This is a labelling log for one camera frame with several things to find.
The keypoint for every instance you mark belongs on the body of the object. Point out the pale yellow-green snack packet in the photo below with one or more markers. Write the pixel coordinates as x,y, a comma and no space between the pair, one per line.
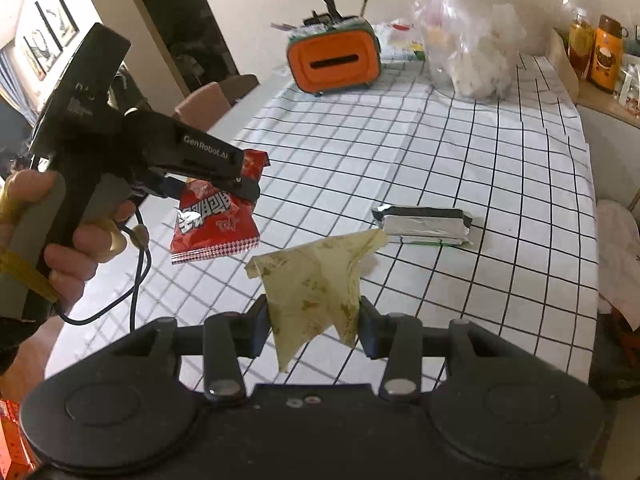
310,285

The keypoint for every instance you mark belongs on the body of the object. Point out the silver foil packet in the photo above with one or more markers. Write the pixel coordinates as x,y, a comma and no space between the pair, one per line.
425,227

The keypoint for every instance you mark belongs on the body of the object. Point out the black framed wall picture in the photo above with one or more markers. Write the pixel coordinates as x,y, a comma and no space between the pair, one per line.
49,30
62,7
35,57

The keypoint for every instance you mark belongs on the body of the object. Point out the pink chair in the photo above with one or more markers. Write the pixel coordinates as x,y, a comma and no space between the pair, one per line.
200,107

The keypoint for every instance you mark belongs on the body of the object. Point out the person's left forearm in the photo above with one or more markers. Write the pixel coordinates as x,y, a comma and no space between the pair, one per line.
25,345

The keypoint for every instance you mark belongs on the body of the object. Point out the beige cloth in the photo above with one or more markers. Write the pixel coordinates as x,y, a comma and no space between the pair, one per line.
620,260

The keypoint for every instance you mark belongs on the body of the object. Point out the orange jar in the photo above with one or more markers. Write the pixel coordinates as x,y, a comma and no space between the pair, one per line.
607,60

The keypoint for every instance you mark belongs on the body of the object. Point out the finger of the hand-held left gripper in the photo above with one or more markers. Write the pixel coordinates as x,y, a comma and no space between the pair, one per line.
235,190
200,171

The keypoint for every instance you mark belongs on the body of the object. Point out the orange tissue box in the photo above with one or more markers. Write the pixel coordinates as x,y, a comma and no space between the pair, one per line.
335,60

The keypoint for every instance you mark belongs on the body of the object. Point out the brown cardboard sheet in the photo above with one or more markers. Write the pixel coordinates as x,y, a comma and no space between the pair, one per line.
562,65

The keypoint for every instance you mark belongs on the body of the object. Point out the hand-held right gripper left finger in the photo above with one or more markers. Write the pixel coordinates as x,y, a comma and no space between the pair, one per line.
261,327

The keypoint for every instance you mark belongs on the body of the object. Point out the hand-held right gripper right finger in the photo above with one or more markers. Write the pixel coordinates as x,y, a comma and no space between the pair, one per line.
366,330

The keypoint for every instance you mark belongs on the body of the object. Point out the bright red snack packet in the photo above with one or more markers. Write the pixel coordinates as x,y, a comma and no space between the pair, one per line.
215,230

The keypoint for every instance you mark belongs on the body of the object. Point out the amber bottle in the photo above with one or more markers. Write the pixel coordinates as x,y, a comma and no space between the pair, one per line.
582,45

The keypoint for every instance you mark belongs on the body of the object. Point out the white and green box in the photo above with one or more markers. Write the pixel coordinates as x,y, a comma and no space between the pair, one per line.
400,45

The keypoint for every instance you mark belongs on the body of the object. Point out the clear plastic wrapped packs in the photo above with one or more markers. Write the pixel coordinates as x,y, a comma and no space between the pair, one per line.
631,85

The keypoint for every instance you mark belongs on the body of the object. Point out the person's left hand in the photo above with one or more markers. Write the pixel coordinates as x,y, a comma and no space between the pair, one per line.
95,240

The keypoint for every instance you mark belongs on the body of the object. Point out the brown chair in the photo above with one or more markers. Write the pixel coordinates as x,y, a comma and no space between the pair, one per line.
240,87

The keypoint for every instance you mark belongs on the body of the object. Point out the white cabinet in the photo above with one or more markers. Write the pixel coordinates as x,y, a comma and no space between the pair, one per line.
610,150

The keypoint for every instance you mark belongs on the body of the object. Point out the clear plastic bag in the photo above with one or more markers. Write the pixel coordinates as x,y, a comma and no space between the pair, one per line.
475,60

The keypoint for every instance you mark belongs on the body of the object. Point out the white checkered tablecloth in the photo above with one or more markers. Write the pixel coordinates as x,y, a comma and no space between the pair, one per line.
400,150

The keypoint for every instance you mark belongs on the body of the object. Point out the red boxes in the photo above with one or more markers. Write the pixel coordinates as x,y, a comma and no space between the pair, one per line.
12,440

